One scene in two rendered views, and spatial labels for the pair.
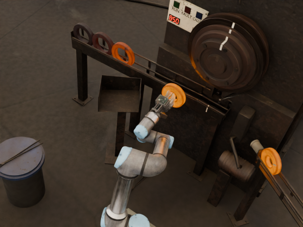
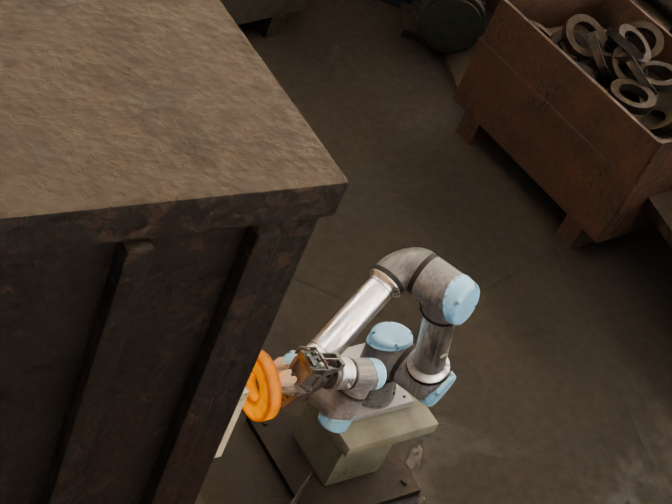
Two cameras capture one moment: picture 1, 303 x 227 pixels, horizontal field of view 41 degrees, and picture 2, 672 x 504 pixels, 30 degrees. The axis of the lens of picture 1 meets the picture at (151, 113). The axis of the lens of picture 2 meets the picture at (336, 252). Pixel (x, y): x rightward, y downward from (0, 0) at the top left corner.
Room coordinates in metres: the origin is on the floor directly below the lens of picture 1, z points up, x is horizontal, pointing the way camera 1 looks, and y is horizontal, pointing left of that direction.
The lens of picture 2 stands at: (3.56, 0.42, 2.79)
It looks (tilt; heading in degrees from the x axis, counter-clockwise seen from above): 39 degrees down; 195
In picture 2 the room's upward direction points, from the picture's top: 25 degrees clockwise
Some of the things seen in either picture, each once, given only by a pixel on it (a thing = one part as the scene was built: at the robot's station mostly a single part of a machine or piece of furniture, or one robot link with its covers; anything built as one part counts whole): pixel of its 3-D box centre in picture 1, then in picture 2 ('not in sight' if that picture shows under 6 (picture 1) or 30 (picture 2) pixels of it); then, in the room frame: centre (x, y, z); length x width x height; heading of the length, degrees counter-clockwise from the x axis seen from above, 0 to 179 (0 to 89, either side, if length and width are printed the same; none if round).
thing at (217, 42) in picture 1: (217, 63); not in sight; (1.74, -0.32, 1.11); 0.28 x 0.06 x 0.28; 61
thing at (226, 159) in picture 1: (228, 183); not in sight; (1.54, -0.59, 0.27); 0.22 x 0.13 x 0.53; 61
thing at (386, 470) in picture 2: not in sight; (346, 429); (1.01, -0.02, 0.13); 0.40 x 0.40 x 0.26; 63
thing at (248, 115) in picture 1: (242, 123); not in sight; (1.72, -0.58, 0.68); 0.11 x 0.08 x 0.24; 151
